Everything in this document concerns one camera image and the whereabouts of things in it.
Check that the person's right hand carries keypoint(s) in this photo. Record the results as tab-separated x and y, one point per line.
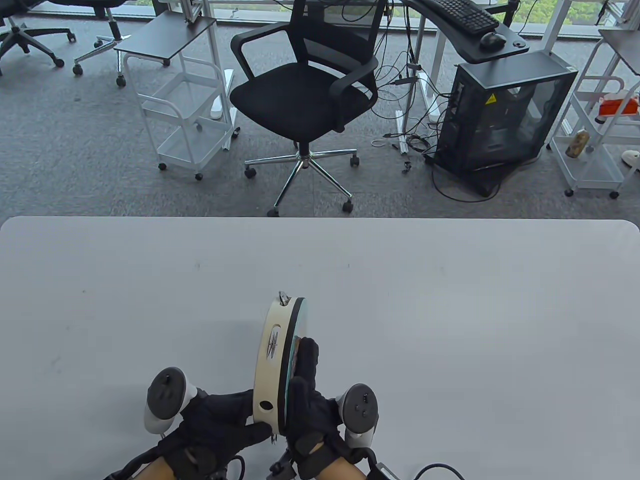
307	415

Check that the person's left hand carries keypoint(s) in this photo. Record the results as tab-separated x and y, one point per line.
215	415

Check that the white tambourine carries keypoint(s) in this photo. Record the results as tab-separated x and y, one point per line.
270	360

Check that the person's left forearm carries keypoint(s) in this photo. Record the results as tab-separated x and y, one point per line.
155	470

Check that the person's right forearm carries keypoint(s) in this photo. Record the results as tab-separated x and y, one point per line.
342	472

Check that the right hand controller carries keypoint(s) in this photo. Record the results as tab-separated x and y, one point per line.
360	407

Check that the hand controller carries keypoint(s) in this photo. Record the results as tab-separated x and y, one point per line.
360	407
165	392

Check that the left hand controller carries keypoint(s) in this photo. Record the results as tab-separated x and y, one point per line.
165	392

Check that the black mesh office chair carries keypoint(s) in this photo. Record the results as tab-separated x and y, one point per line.
300	100

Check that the black computer tower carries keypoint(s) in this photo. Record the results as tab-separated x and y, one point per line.
500	125

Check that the white desk leg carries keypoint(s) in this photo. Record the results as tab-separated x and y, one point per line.
215	50

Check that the white mesh rolling cart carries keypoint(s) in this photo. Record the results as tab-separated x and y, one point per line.
585	170

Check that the brown jar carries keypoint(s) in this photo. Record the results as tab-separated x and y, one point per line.
577	144

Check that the white cart with dark top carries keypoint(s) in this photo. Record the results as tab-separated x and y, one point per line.
165	35

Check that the office chair with silver base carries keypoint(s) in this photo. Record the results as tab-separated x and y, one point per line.
115	30

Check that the black desk with white legs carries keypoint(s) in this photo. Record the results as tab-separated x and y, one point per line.
470	50

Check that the white rounded object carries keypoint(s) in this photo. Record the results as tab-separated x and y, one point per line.
631	157

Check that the black computer mouse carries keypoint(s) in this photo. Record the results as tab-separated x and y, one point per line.
492	40

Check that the office chair with black base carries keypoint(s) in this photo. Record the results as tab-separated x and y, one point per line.
25	37

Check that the black keyboard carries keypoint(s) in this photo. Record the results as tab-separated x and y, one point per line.
460	14

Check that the orange box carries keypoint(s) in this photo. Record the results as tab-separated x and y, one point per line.
617	106

